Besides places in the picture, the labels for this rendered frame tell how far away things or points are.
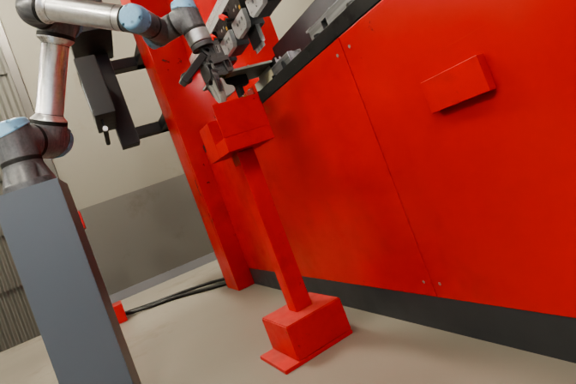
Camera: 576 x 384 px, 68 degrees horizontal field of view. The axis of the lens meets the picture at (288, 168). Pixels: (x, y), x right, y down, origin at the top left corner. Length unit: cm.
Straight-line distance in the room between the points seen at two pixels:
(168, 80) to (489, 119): 208
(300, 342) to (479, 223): 65
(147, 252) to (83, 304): 285
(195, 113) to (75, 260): 142
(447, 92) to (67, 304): 118
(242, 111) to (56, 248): 68
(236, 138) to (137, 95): 323
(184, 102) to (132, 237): 196
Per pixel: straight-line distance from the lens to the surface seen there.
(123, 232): 429
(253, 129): 133
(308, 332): 137
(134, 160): 435
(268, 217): 137
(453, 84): 91
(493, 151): 92
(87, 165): 437
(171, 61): 272
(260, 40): 189
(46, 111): 166
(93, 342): 148
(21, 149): 154
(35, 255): 147
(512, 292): 105
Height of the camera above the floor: 54
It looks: 1 degrees up
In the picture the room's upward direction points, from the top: 21 degrees counter-clockwise
